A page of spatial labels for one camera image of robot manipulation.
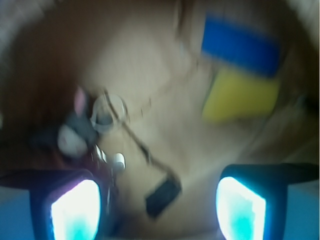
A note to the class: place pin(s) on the grey plush donkey toy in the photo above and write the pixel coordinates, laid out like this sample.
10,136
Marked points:
75,136

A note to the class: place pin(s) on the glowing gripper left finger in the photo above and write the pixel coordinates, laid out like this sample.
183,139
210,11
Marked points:
49,205

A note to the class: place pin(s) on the blue sponge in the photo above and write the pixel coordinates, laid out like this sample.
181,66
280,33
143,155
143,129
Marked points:
240,45

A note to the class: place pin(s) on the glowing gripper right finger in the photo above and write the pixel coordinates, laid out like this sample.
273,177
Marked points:
269,201

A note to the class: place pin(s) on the brown paper bag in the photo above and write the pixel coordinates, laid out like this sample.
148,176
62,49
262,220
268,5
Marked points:
149,53

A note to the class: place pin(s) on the silver keys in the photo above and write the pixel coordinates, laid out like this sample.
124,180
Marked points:
105,169

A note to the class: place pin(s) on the yellow sponge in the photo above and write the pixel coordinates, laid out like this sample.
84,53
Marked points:
237,94

